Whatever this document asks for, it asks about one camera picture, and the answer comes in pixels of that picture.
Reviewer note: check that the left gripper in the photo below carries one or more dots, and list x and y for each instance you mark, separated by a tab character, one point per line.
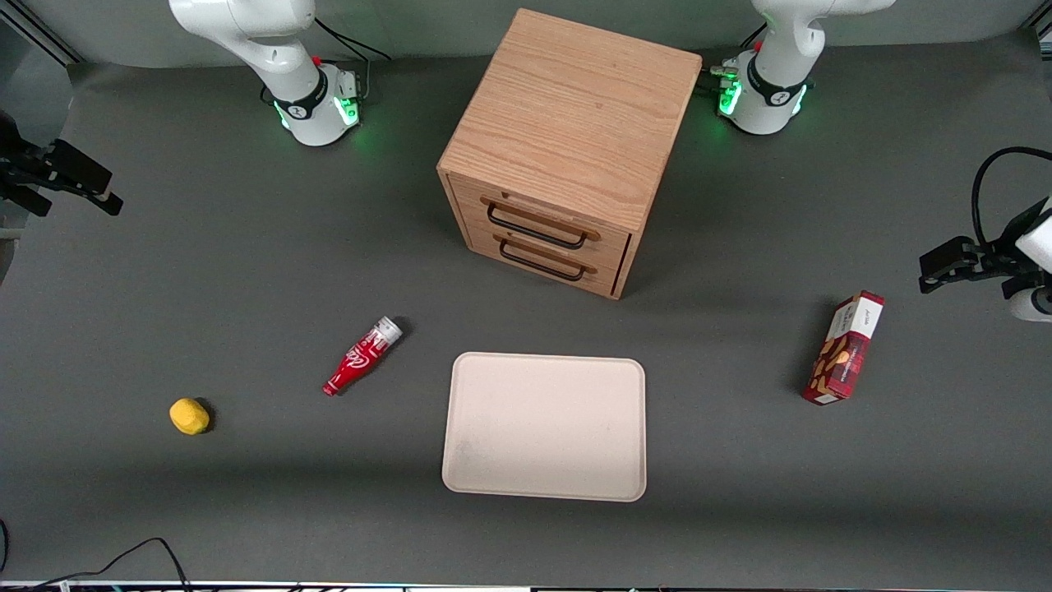
997	251

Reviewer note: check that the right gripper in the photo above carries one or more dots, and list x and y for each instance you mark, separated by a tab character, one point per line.
16	167

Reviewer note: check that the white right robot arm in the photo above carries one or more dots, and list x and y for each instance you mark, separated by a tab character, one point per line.
279	49

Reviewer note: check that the wooden drawer cabinet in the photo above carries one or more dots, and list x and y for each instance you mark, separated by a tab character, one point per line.
575	107

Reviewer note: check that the red plaid cookie box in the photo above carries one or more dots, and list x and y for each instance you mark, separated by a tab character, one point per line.
845	349

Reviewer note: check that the yellow lemon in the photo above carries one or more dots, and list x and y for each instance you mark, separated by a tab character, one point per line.
189	416

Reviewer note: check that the red cola bottle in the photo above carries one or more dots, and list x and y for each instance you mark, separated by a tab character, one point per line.
357	362

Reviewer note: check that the beige rectangular tray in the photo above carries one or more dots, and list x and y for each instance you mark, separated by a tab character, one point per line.
546	427

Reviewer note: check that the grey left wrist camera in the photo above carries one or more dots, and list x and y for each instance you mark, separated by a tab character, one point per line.
1034	306

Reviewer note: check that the aluminium frame bar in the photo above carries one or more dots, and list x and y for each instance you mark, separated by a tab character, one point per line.
1042	31
37	37

